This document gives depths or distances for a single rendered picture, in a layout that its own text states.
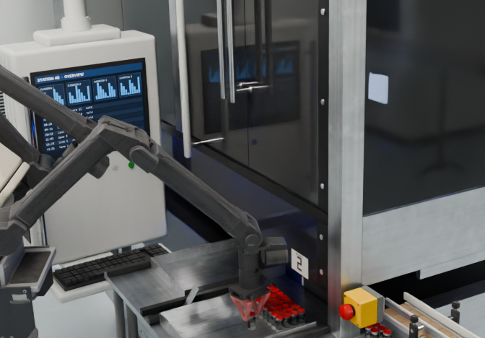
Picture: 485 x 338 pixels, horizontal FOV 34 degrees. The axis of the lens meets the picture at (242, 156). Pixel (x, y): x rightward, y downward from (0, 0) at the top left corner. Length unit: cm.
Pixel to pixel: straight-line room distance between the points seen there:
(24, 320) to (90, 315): 199
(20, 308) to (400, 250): 100
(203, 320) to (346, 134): 68
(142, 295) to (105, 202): 52
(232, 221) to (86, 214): 92
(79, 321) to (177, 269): 167
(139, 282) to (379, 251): 78
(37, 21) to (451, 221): 557
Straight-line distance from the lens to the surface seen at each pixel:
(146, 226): 289
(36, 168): 232
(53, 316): 420
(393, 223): 208
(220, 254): 259
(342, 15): 184
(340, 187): 194
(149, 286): 242
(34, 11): 730
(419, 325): 205
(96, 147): 184
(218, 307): 227
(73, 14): 268
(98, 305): 424
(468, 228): 227
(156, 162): 183
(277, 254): 205
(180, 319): 223
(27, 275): 221
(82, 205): 277
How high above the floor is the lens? 197
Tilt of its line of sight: 18 degrees down
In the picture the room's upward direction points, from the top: 2 degrees counter-clockwise
